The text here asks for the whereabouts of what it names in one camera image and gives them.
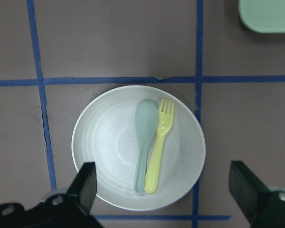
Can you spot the yellow plastic fork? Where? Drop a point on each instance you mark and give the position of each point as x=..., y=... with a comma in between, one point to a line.
x=165, y=124

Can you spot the pale teal plastic spoon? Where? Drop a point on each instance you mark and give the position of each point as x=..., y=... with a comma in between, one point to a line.
x=146, y=121

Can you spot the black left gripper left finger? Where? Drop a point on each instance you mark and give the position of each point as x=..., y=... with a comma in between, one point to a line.
x=83, y=189

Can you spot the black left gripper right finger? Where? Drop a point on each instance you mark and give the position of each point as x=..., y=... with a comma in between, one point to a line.
x=248, y=191

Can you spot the mint green plastic tray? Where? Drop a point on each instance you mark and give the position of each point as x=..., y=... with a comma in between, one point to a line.
x=263, y=16

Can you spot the white round plate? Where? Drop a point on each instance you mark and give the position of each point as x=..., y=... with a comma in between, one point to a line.
x=105, y=134

